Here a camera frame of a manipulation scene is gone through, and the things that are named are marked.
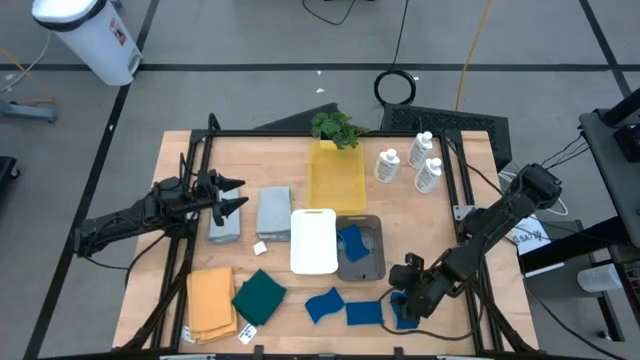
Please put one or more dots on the white plastic bin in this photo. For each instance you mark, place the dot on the white plastic bin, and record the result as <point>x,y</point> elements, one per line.
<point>313,245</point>

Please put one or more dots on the black perforated panel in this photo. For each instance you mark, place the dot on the black perforated panel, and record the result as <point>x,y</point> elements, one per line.
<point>450,120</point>

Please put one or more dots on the green plant in white pot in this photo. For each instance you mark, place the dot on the green plant in white pot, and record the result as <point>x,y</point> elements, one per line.
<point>337,129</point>

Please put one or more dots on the grey side table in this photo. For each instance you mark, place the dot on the grey side table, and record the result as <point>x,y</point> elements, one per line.
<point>615,190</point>

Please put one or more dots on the dark green cloth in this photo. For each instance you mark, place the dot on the dark green cloth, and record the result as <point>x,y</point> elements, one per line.
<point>259,297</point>

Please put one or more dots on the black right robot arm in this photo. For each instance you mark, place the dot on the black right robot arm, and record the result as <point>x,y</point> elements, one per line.
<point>500,215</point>

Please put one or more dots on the grey stand base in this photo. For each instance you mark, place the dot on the grey stand base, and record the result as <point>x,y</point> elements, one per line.
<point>30,111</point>

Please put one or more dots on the black flat panel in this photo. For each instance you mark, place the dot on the black flat panel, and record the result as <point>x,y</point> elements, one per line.
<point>310,120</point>

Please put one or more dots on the white trash can black rim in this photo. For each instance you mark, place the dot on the white trash can black rim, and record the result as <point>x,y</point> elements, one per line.
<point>95,45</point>

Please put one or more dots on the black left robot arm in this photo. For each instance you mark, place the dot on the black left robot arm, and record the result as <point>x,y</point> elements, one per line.
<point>125,220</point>

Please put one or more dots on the black aluminium rig frame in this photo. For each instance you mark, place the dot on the black aluminium rig frame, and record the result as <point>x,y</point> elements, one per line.
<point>275,133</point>

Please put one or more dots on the black stand beam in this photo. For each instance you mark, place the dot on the black stand beam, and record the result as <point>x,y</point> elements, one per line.
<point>575,245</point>

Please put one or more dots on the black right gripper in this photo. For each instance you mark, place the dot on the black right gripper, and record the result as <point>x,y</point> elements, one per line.
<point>425,295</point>

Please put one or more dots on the grey waffle cloth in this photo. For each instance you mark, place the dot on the grey waffle cloth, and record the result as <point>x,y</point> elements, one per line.
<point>274,212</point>
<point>225,232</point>

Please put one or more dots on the yellow translucent plastic bin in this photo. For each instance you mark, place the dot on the yellow translucent plastic bin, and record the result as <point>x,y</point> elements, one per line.
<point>336,180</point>

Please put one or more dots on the white plastic bottle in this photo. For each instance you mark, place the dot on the white plastic bottle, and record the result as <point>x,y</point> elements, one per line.
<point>420,150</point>
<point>428,176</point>
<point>386,167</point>

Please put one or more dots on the blue kitchen sponge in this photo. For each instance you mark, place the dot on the blue kitchen sponge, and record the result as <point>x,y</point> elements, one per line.
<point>364,313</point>
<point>397,312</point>
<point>354,244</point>

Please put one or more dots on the white paper tag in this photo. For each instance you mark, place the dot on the white paper tag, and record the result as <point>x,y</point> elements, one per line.
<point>260,248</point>
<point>247,334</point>
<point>187,334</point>

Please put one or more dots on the black device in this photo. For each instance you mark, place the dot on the black device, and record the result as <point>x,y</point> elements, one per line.
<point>630,142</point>

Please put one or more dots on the orange cloth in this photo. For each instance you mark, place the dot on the orange cloth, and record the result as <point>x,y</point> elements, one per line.
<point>211,305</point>

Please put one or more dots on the white printed paper sheet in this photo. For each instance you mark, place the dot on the white printed paper sheet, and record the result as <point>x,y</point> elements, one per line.
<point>530,235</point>

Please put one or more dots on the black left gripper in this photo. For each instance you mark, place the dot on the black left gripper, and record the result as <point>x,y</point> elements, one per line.
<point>207,192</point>

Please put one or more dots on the grey translucent plastic bin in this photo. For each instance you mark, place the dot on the grey translucent plastic bin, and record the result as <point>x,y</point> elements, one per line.
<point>372,265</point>

